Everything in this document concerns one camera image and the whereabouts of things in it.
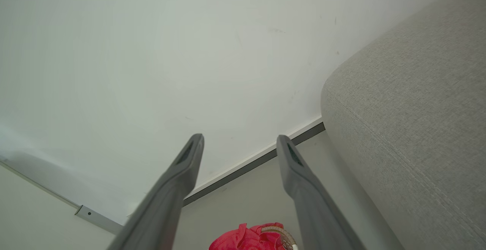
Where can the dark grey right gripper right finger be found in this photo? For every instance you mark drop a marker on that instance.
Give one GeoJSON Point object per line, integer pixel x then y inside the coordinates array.
{"type": "Point", "coordinates": [309, 200]}

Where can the dark baseboard strip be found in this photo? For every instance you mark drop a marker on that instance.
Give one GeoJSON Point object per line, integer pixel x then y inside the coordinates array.
{"type": "Point", "coordinates": [246, 165]}

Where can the white laundry basket brown rim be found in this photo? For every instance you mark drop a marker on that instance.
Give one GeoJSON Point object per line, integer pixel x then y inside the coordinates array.
{"type": "Point", "coordinates": [283, 234]}

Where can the red clothing item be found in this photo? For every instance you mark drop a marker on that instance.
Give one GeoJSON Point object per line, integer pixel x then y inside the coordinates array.
{"type": "Point", "coordinates": [239, 240]}

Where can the grey metal bar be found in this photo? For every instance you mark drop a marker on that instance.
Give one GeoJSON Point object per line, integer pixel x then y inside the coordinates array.
{"type": "Point", "coordinates": [99, 219]}

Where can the light grey fabric sofa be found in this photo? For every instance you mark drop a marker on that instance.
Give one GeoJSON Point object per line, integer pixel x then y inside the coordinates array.
{"type": "Point", "coordinates": [417, 128]}

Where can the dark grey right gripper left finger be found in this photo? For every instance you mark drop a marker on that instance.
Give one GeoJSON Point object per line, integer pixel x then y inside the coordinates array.
{"type": "Point", "coordinates": [167, 197]}

